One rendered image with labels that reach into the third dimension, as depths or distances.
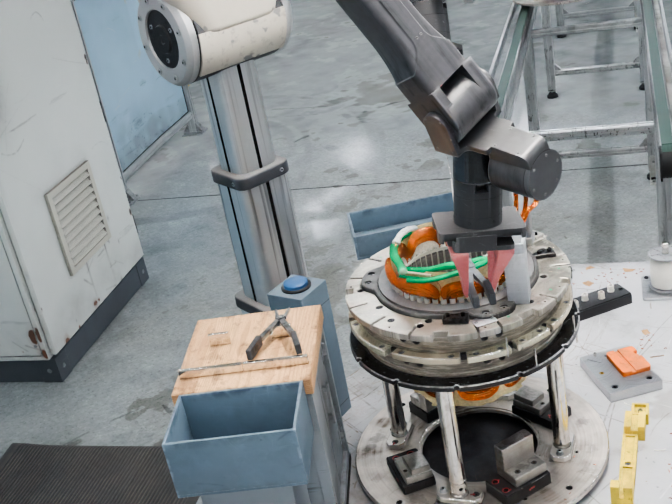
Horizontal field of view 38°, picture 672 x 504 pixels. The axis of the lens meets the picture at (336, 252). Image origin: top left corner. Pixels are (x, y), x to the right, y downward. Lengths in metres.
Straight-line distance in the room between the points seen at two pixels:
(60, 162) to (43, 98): 0.24
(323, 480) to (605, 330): 0.68
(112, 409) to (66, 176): 0.89
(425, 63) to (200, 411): 0.57
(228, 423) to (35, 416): 2.25
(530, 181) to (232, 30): 0.69
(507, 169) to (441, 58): 0.14
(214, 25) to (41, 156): 2.10
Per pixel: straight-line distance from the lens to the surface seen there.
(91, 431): 3.37
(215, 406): 1.34
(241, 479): 1.27
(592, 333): 1.86
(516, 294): 1.32
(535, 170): 1.07
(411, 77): 1.07
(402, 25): 1.06
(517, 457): 1.46
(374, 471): 1.55
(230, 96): 1.67
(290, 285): 1.59
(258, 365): 1.34
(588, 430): 1.58
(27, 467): 3.29
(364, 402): 1.74
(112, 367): 3.69
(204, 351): 1.42
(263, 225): 1.74
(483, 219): 1.15
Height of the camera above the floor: 1.76
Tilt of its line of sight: 25 degrees down
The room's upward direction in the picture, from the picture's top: 11 degrees counter-clockwise
